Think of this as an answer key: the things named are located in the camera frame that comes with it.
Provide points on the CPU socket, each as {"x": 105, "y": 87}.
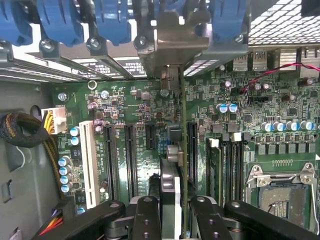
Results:
{"x": 282, "y": 200}

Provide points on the white expansion slot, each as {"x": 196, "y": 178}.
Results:
{"x": 89, "y": 162}

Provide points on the long black expansion slot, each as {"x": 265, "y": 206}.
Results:
{"x": 192, "y": 155}
{"x": 130, "y": 160}
{"x": 110, "y": 160}

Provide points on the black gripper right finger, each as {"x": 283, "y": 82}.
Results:
{"x": 207, "y": 222}

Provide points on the short black expansion slot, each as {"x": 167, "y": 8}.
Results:
{"x": 151, "y": 136}

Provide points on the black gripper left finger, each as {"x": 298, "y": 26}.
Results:
{"x": 147, "y": 220}

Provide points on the white power connector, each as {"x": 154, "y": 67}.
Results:
{"x": 58, "y": 120}

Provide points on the blue card retention clip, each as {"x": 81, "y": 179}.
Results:
{"x": 227, "y": 20}
{"x": 112, "y": 22}
{"x": 12, "y": 22}
{"x": 62, "y": 22}

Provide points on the open black PC case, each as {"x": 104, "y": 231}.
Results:
{"x": 22, "y": 155}

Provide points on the green motherboard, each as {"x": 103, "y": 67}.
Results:
{"x": 250, "y": 105}

